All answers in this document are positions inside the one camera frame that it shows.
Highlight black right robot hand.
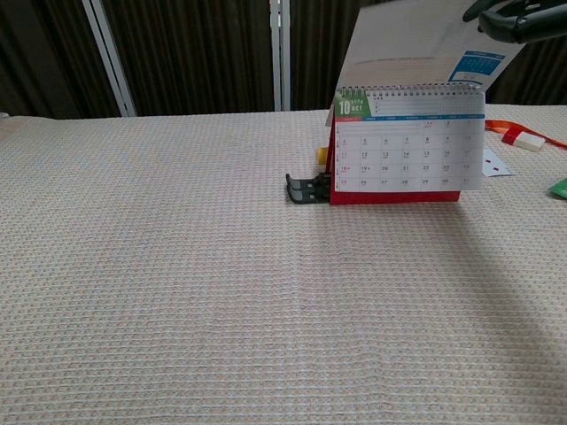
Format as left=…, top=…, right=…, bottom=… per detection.
left=462, top=0, right=567, bottom=45

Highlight dark brown pleated curtain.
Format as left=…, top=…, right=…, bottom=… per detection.
left=0, top=0, right=567, bottom=120

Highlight beige woven tablecloth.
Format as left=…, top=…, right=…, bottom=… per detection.
left=0, top=104, right=567, bottom=425

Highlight orange strap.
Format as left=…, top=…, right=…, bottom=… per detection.
left=484, top=120, right=567, bottom=149

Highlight white card red marks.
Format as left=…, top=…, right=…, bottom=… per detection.
left=481, top=147, right=517, bottom=178

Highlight red desk calendar spiral bound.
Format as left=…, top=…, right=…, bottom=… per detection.
left=329, top=0, right=528, bottom=206

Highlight white screen frame post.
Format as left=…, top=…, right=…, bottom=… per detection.
left=269, top=0, right=291, bottom=112
left=81, top=0, right=137, bottom=118

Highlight black plastic clip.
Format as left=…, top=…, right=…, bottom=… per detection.
left=285, top=173, right=332, bottom=192
left=284, top=184, right=332, bottom=205

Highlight red and white small box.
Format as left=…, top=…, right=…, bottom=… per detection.
left=501, top=127, right=546, bottom=153

